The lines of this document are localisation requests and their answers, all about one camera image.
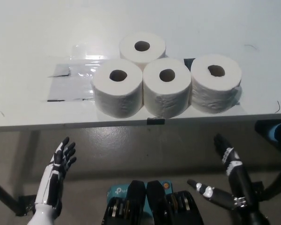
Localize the white toilet paper roll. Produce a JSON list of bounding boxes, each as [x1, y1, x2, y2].
[[190, 54, 243, 115], [118, 32, 167, 71], [91, 58, 144, 119], [142, 57, 192, 118]]

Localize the clear plastic sheet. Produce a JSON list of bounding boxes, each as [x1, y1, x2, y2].
[[46, 63, 96, 102]]

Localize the black object with blue patch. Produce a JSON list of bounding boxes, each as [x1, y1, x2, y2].
[[254, 120, 281, 150]]

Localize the black tape patch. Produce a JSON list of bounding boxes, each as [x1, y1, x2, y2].
[[184, 57, 243, 106]]

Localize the black diagonal table leg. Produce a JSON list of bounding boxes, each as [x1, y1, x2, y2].
[[266, 164, 281, 202], [0, 177, 18, 215]]

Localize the clear plastic film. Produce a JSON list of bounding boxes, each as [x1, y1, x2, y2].
[[69, 42, 121, 77]]

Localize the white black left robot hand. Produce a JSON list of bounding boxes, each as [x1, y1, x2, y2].
[[35, 136, 77, 209]]

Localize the small black edge clip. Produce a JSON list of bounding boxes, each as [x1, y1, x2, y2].
[[147, 118, 166, 125]]

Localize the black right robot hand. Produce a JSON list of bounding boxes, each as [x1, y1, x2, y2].
[[186, 133, 259, 212]]

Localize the teal router box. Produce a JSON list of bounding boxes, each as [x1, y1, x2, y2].
[[107, 180, 174, 218]]

